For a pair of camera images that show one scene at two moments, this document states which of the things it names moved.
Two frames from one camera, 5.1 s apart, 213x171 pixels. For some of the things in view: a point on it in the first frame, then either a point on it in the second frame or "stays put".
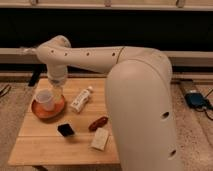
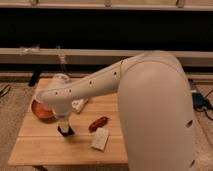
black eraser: x=65 y=129 stays put
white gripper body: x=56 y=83 -> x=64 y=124
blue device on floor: x=197 y=100 stays put
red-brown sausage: x=97 y=123 stays put
